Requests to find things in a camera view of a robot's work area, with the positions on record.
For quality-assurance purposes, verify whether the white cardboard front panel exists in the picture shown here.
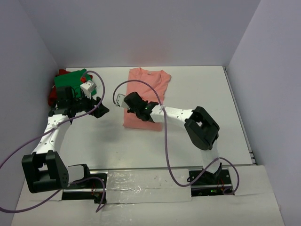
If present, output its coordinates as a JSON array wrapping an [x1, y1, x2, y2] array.
[[12, 165, 284, 226]]

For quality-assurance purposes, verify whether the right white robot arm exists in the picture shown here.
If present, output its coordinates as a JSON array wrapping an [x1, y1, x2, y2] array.
[[117, 92, 220, 166]]

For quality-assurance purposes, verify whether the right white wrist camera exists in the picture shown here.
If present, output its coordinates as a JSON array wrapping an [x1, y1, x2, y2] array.
[[116, 94, 128, 109]]

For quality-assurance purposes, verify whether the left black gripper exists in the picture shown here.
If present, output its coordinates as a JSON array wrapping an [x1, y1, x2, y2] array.
[[70, 90, 109, 118]]

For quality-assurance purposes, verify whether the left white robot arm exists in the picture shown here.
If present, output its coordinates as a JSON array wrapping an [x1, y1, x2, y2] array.
[[22, 86, 109, 193]]

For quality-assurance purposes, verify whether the green folded t-shirt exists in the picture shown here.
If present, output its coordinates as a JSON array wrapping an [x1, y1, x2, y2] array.
[[54, 69, 87, 97]]

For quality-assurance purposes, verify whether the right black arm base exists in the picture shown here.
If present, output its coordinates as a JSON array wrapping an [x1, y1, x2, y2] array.
[[190, 168, 234, 197]]

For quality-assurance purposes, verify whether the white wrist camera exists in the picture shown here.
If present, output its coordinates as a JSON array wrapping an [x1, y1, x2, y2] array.
[[116, 94, 128, 109], [80, 76, 97, 99]]

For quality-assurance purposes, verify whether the red folded t-shirt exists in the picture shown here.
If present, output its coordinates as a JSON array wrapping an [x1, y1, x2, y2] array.
[[48, 69, 70, 106]]

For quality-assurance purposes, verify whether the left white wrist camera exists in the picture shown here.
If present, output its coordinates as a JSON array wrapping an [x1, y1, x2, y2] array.
[[80, 76, 97, 99]]

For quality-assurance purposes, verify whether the silver tape patch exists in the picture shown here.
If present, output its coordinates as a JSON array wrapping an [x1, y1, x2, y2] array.
[[106, 169, 192, 204]]

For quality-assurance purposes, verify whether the salmon pink t-shirt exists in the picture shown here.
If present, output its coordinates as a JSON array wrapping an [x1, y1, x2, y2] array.
[[123, 67, 171, 131]]

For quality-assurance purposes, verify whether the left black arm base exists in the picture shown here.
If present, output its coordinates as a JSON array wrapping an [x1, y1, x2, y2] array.
[[62, 179, 103, 204]]

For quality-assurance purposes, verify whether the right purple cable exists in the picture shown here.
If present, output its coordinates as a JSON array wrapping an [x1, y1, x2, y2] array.
[[112, 80, 241, 196]]

